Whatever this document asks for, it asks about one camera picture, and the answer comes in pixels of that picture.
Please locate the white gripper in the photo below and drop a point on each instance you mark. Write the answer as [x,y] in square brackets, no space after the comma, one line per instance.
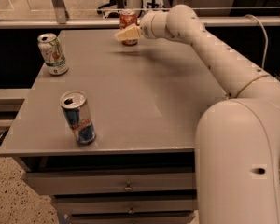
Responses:
[147,26]

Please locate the orange coke can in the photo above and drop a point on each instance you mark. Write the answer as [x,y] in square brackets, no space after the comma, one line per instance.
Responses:
[126,18]

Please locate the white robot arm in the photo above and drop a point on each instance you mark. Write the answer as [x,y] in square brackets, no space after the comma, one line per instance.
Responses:
[237,143]

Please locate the white green soda can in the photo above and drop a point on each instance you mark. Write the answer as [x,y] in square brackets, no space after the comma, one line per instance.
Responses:
[52,53]

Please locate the blue silver energy drink can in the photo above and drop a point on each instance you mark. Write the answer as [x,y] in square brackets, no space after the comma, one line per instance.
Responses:
[75,107]

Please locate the black office chair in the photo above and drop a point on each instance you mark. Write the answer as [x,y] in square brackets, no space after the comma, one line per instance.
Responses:
[110,0]

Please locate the grey drawer cabinet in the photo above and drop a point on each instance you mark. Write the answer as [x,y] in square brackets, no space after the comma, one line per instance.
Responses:
[145,103]

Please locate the metal window railing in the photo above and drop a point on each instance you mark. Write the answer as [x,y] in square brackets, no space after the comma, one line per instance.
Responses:
[93,13]

